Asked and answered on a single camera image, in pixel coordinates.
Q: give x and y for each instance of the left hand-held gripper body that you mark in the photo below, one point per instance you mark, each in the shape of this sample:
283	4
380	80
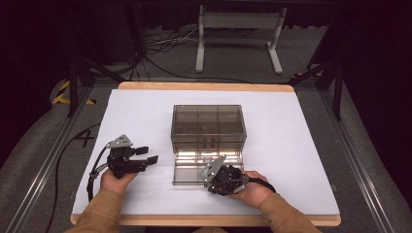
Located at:
124	161

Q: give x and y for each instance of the yellow black hazard tape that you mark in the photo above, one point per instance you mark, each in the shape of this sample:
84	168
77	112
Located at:
61	93

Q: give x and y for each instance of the white table mat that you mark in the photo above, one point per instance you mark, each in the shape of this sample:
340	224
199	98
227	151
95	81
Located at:
285	161

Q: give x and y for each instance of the smoky clear drawer cabinet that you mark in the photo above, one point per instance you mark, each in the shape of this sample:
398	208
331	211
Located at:
207	124

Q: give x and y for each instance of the person's left hand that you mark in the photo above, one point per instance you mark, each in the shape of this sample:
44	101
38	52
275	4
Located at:
115	183

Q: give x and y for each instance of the black metal frame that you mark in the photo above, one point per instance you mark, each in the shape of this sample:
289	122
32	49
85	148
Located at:
74	84
336	90

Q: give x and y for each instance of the aluminium floor rail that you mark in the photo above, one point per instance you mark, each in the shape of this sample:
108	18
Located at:
45	168
356	161

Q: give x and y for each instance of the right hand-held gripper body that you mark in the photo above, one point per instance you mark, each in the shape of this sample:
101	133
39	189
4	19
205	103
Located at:
228	179

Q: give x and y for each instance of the grey metal stand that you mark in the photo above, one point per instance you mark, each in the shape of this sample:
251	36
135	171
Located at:
239	21

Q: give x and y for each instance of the person's right hand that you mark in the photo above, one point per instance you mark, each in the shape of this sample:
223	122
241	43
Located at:
252	192

